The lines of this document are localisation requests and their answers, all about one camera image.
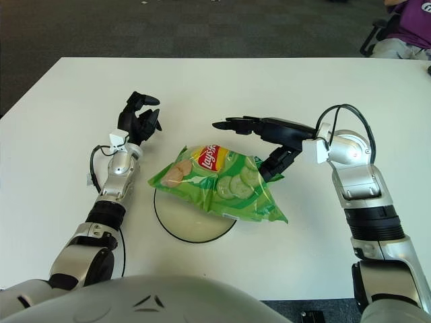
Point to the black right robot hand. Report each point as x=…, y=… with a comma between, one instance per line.
x=283, y=129

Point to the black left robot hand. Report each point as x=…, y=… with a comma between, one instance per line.
x=131, y=122

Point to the green potato chips bag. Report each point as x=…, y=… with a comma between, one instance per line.
x=232, y=188

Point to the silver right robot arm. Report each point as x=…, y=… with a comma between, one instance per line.
x=363, y=181

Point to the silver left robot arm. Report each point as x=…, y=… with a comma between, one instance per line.
x=121, y=166

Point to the white plate with black rim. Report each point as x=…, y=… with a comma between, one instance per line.
x=188, y=225

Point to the black office chair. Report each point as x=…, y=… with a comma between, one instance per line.
x=370, y=37

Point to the person in purple shirt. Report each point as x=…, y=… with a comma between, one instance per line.
x=415, y=23

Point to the grey robot torso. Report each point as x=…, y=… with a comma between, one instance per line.
x=151, y=303

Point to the black bracket under table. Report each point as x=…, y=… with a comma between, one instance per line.
x=312, y=317

